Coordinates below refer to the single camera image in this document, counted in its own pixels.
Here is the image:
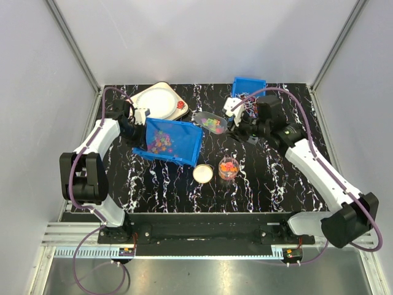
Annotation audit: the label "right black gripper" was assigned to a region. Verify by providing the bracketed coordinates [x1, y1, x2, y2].
[224, 110, 270, 144]

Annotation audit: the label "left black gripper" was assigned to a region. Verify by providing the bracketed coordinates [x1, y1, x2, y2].
[120, 121, 148, 151]

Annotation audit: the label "clear plastic scoop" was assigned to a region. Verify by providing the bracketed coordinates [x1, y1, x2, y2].
[194, 111, 227, 135]

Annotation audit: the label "blue bin of star candies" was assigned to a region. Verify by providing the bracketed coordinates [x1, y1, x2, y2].
[132, 118, 203, 167]

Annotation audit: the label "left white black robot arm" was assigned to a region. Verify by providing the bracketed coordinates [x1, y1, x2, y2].
[60, 100, 150, 243]

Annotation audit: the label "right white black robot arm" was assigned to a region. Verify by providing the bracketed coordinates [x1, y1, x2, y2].
[223, 95, 379, 248]

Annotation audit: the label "blue bin of wrapped candies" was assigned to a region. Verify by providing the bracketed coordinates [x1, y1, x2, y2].
[232, 77, 267, 118]

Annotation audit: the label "strawberry pattern tray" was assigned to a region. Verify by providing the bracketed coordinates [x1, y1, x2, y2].
[131, 82, 189, 120]

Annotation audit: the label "clear glass jar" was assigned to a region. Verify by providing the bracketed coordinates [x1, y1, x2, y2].
[218, 157, 239, 181]

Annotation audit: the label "white round jar lid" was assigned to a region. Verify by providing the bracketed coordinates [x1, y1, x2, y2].
[193, 164, 214, 184]

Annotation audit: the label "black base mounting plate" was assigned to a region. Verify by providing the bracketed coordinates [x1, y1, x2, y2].
[98, 213, 315, 249]

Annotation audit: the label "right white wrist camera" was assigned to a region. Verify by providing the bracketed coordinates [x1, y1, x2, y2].
[223, 97, 244, 127]

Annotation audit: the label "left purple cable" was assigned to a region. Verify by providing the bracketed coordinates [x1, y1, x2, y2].
[67, 87, 136, 293]

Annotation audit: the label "aluminium frame rail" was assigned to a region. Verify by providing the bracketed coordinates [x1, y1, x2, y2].
[41, 222, 376, 248]

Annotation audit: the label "white slotted cable duct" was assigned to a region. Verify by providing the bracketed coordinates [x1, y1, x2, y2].
[55, 245, 303, 260]

